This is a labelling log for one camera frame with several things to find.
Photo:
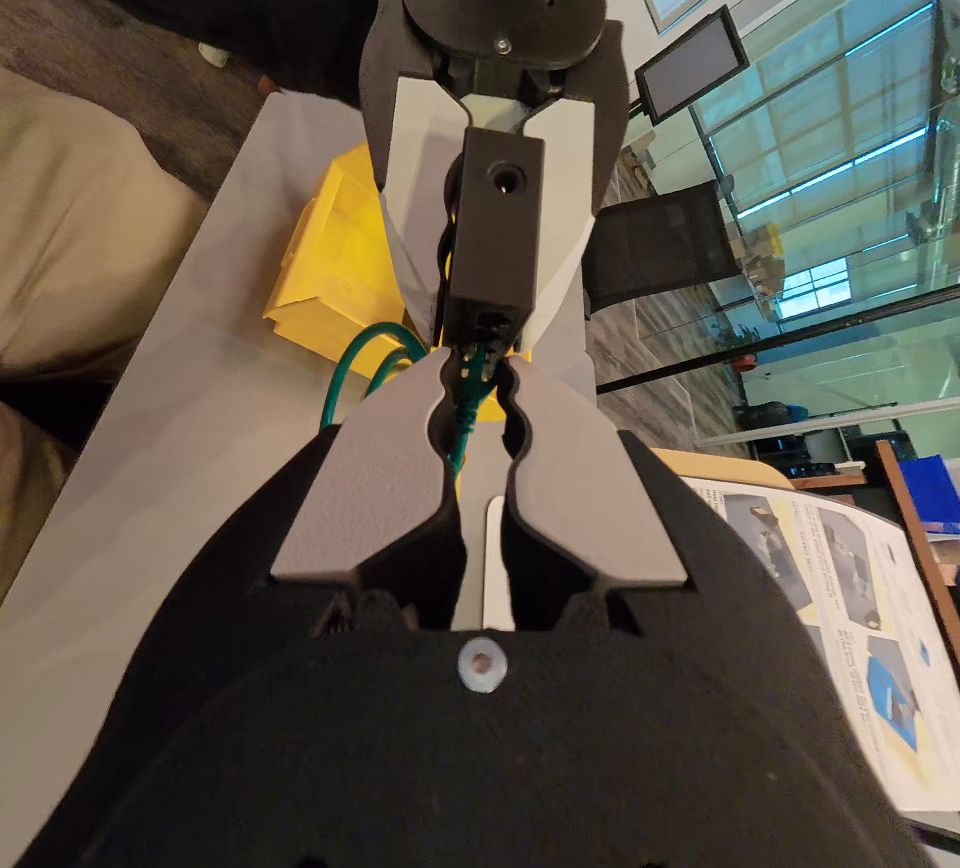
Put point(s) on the stack of cardboard boxes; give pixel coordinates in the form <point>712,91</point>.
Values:
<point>765,260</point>

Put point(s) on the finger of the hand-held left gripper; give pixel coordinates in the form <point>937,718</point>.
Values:
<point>420,155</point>
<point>566,193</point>

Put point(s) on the black mesh chair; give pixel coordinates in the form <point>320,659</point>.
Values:
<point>660,242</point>

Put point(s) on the small monitor on stand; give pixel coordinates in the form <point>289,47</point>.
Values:
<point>690,65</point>

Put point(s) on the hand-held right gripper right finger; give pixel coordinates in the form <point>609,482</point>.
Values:
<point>592,500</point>

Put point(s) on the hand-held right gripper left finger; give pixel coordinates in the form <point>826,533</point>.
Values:
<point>375,485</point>

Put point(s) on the yellow plastic bin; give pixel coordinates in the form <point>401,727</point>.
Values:
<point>337,260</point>

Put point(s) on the wooden shelf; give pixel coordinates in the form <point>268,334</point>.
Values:
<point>911,523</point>

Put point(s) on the printed instruction sheet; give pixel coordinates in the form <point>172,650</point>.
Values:
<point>847,628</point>

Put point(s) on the black ethernet port box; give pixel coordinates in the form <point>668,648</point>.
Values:
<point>495,245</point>

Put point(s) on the person's beige trouser leg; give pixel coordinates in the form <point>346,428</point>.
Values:
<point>75,223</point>

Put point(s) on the blue box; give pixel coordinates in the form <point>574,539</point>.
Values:
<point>934,489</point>

